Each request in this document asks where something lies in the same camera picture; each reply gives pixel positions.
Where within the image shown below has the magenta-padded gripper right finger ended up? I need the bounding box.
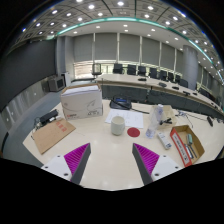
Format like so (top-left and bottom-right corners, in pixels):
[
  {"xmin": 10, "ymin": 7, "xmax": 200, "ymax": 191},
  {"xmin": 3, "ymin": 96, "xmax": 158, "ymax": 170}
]
[{"xmin": 131, "ymin": 142, "xmax": 184, "ymax": 187}]

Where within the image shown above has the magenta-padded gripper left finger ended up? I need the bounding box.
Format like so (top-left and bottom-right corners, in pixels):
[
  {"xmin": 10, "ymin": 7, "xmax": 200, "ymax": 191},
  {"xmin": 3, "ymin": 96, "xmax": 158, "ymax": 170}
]
[{"xmin": 40, "ymin": 142, "xmax": 92, "ymax": 186}]

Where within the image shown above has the clear plastic water bottle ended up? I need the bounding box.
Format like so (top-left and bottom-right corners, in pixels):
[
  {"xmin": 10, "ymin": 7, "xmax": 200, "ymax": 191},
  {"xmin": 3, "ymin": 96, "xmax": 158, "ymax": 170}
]
[{"xmin": 145, "ymin": 103, "xmax": 165, "ymax": 139}]

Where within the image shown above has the small white oblong box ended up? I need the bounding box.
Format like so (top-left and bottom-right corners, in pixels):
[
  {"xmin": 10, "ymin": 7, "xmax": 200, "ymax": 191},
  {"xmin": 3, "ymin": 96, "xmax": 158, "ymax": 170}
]
[{"xmin": 156, "ymin": 131, "xmax": 173, "ymax": 150}]

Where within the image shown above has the brown kraft envelope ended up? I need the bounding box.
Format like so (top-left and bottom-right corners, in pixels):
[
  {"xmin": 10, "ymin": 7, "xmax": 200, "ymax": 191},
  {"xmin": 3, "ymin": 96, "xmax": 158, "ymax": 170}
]
[{"xmin": 32, "ymin": 118, "xmax": 77, "ymax": 155}]

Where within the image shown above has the small grey-green case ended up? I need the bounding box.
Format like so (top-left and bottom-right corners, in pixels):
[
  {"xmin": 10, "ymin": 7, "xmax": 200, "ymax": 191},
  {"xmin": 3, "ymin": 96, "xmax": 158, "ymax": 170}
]
[{"xmin": 186, "ymin": 133, "xmax": 195, "ymax": 146}]

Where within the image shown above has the open brown cardboard box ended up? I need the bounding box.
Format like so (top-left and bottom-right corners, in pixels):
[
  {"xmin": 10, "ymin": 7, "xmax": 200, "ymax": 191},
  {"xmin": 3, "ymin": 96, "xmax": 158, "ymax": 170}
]
[{"xmin": 169, "ymin": 124, "xmax": 206, "ymax": 168}]

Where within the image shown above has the flat round red coaster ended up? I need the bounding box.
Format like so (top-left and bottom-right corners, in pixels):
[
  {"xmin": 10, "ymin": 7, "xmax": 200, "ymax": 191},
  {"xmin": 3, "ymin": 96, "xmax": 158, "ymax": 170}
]
[{"xmin": 126, "ymin": 126, "xmax": 141, "ymax": 138}]

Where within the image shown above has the white desk organizer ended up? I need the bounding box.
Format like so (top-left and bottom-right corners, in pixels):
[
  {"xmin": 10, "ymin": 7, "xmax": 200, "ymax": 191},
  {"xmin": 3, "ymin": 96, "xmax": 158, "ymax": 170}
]
[{"xmin": 148, "ymin": 104, "xmax": 178, "ymax": 130}]

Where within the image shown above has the white printed paper sheet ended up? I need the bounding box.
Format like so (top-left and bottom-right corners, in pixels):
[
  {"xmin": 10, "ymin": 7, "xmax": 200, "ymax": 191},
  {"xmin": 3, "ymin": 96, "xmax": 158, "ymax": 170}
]
[{"xmin": 104, "ymin": 108, "xmax": 145, "ymax": 130}]

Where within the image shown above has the white ceramic mug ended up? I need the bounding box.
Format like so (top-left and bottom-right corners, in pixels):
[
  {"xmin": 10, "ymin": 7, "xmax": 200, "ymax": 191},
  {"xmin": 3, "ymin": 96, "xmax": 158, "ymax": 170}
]
[{"xmin": 110, "ymin": 115, "xmax": 126, "ymax": 136}]

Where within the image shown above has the white cardboard paper box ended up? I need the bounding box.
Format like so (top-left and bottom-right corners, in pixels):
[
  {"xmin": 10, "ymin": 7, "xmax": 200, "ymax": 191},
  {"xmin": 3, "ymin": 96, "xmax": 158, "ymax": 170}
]
[{"xmin": 59, "ymin": 83, "xmax": 104, "ymax": 121}]

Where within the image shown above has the grey boxy monitor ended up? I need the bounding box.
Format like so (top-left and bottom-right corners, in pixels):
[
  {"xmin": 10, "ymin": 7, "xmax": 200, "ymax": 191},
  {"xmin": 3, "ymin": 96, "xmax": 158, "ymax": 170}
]
[{"xmin": 47, "ymin": 75, "xmax": 67, "ymax": 93}]

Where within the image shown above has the long curved conference desk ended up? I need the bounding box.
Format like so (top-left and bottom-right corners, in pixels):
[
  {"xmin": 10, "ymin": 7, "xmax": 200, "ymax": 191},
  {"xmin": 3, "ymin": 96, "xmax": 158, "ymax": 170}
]
[{"xmin": 96, "ymin": 73, "xmax": 224, "ymax": 119}]

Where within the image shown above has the row of black office chairs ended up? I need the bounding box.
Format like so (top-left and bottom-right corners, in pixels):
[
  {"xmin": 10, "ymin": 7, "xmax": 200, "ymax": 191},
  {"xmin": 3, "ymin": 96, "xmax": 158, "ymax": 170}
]
[{"xmin": 91, "ymin": 62, "xmax": 224, "ymax": 101}]

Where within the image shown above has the group of ceiling lights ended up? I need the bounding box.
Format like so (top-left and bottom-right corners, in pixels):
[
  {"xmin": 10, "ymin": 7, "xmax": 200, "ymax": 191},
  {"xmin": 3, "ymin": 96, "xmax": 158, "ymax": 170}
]
[{"xmin": 19, "ymin": 0, "xmax": 224, "ymax": 78}]

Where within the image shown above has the black device with cables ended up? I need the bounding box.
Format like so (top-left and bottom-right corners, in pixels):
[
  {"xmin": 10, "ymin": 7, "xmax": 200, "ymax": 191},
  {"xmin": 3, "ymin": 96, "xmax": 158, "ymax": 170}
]
[{"xmin": 34, "ymin": 108, "xmax": 60, "ymax": 129}]

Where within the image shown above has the small black device with cable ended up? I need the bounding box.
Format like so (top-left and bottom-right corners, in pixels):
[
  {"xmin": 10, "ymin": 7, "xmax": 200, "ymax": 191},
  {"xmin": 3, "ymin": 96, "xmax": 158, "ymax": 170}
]
[{"xmin": 176, "ymin": 109, "xmax": 215, "ymax": 128}]

